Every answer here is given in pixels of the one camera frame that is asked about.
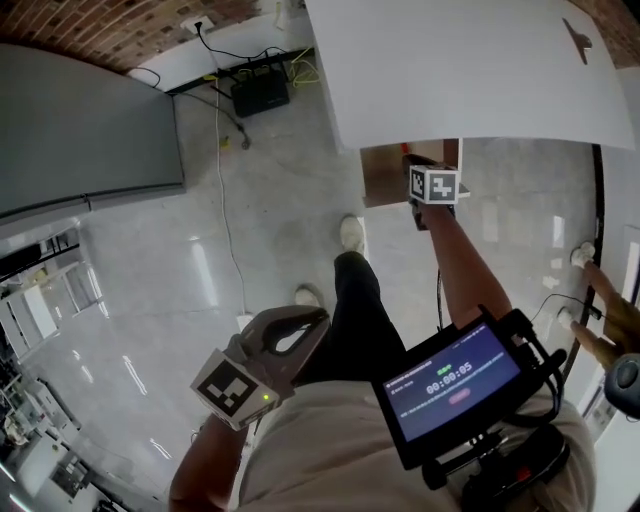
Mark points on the grey round device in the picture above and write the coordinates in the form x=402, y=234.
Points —
x=625, y=380

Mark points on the person's black trousers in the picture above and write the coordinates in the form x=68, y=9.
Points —
x=360, y=310

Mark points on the person's white shirt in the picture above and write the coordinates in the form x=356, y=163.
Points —
x=325, y=450

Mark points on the person's left forearm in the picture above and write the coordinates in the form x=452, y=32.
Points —
x=200, y=465

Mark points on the white desk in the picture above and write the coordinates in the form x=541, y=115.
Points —
x=450, y=75

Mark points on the wooden-legged chair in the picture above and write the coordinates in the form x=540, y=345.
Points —
x=607, y=295

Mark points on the white refrigerator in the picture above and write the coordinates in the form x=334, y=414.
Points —
x=85, y=130

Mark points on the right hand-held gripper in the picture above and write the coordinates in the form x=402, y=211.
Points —
x=432, y=185

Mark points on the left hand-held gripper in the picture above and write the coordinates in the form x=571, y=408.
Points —
x=230, y=387

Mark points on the white shelving unit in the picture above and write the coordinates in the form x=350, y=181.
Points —
x=30, y=310

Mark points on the black router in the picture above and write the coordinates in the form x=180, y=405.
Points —
x=260, y=97

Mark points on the black chest monitor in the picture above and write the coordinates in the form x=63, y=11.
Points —
x=450, y=385

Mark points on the brown cardboard box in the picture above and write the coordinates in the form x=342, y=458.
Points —
x=382, y=175

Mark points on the white wall socket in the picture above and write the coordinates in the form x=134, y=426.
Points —
x=202, y=25

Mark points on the person's right forearm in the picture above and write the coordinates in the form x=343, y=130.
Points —
x=465, y=270

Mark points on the person's white shoe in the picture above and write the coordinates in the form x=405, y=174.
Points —
x=307, y=296
x=352, y=235

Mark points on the white wall trunking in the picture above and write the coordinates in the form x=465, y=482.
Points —
x=175, y=67

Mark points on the person's left white shoe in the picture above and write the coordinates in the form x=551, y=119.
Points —
x=307, y=296

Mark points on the person's right white shoe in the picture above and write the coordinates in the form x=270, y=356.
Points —
x=352, y=235

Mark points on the white power adapter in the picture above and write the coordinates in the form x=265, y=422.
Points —
x=245, y=321

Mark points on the black monitor mount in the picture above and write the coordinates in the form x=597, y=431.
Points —
x=500, y=480

